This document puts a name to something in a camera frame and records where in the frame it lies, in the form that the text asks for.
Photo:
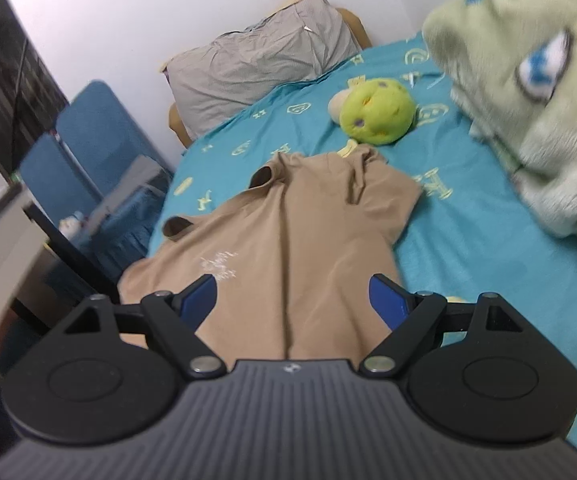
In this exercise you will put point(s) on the green turtle plush toy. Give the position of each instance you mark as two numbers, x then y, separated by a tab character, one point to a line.
374	110

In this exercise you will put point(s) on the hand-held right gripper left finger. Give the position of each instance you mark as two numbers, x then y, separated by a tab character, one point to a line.
199	297

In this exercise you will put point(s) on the dark shelf unit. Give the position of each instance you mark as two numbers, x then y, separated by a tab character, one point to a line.
11	75

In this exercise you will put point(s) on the blue folding chair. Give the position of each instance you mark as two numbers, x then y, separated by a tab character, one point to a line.
91	152

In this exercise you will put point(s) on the tan t-shirt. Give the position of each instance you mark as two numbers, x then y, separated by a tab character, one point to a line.
288	240

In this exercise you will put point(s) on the grey pillow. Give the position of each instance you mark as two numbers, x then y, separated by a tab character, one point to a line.
258	67

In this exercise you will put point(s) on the turquoise printed bed sheet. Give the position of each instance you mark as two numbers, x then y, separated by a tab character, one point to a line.
493	260

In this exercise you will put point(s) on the blue pleated cloth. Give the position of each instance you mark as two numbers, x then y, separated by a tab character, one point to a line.
126	230

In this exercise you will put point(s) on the pale green fuzzy blanket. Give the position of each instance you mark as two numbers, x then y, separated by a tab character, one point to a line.
533	90

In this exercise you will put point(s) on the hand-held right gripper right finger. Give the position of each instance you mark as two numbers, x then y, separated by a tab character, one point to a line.
385	300

